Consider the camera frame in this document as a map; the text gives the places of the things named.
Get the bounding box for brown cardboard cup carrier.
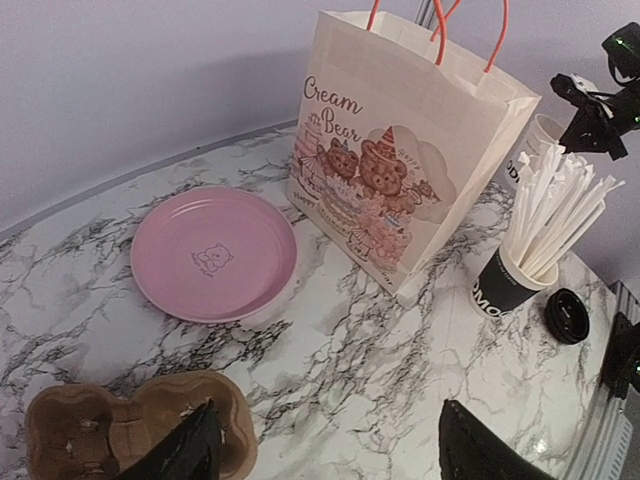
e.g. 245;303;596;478
26;370;258;479

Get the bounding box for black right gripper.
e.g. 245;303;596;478
550;74;628;160

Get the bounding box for black plastic cup lid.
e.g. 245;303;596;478
544;288;590;345

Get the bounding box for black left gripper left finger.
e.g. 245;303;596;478
117;400;222;480

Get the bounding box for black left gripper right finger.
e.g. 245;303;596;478
438;399;554;480

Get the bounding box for pink round plate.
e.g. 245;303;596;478
130;186;298;324

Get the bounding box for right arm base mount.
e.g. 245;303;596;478
602;312;639;400

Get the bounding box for bundle of white wrapped straws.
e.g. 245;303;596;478
506;144;625;280

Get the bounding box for white paper takeout bag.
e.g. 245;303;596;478
287;2;540;293

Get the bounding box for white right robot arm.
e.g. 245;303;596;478
550;22;639;161

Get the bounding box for black cup holding straws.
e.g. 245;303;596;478
470;245;559;319

